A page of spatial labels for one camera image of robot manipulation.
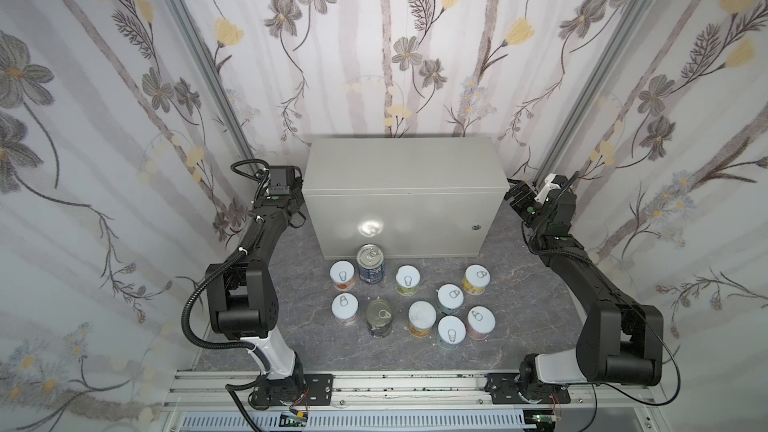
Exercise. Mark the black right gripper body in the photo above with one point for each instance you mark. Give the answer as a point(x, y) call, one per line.
point(520, 199)

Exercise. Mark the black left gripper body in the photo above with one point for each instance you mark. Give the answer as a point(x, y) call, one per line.
point(287, 198)

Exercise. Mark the blue labelled tall can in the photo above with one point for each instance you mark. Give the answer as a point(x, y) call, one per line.
point(370, 262)

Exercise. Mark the white lid yellow-orange can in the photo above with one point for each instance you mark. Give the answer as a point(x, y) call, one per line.
point(422, 316)

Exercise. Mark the dark labelled tall can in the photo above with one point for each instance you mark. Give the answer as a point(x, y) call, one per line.
point(379, 318)

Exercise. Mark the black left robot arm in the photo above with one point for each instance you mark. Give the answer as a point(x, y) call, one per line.
point(242, 299)

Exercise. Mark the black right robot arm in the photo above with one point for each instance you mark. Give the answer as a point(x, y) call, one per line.
point(621, 340)

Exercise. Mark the white lid yellow can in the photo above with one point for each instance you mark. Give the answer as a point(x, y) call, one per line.
point(476, 279)

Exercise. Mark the grey metal cabinet box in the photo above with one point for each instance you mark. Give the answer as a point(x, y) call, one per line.
point(422, 197)

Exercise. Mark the white lid orange can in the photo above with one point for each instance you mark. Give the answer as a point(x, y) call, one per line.
point(343, 275)

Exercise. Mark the white lid teal can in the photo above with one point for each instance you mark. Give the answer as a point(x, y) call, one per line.
point(450, 299)

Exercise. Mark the white lid pink-red can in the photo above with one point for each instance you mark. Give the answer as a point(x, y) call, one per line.
point(480, 323)

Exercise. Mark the white lid green can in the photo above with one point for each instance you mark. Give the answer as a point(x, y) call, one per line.
point(408, 279)

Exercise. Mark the white lid pink can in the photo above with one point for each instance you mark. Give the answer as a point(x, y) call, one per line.
point(345, 308)

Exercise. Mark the white lid light-blue can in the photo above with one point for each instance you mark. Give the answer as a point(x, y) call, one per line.
point(451, 332)

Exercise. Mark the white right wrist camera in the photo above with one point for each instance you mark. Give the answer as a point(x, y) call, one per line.
point(552, 182)

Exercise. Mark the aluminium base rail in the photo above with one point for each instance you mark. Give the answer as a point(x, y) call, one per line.
point(573, 408)

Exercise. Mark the white slotted cable duct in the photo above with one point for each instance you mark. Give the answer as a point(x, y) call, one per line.
point(383, 420)

